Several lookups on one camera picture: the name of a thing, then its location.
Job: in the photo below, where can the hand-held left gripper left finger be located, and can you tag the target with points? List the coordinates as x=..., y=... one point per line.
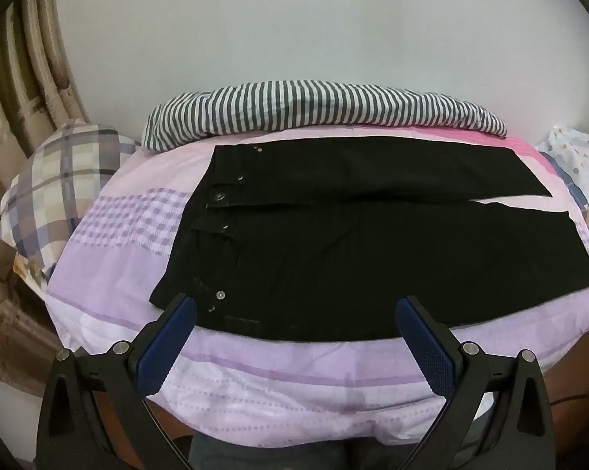
x=169, y=347

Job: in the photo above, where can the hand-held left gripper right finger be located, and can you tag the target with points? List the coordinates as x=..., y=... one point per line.
x=421, y=347

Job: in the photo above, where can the black pants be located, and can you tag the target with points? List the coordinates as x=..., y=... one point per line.
x=348, y=235

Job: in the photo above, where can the pink and purple bed sheet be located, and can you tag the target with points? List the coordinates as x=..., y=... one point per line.
x=274, y=372

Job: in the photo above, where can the plaid pillow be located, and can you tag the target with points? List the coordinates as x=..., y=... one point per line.
x=59, y=191

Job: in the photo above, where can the grey white striped blanket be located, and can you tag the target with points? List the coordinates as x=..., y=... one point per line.
x=299, y=103

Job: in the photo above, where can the beige curtain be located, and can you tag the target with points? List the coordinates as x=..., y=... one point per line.
x=30, y=83

